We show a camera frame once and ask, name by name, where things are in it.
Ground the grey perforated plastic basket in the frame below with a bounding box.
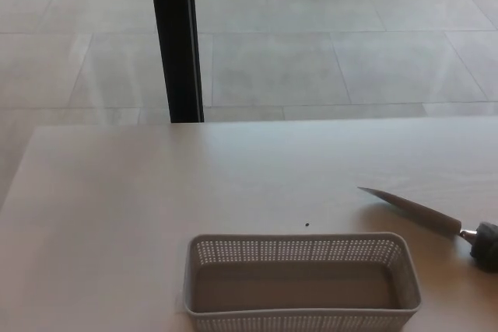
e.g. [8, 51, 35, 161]
[183, 232, 423, 332]

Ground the black vertical window frame post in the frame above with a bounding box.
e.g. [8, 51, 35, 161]
[147, 0, 205, 124]

